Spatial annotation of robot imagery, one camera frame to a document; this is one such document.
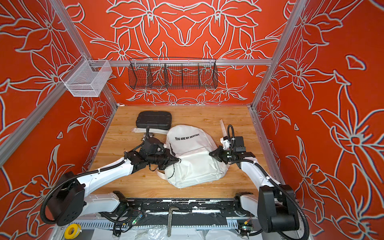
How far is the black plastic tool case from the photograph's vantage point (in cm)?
102

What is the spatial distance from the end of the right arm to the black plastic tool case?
0.41 m

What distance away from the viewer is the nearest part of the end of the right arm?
0.63 m
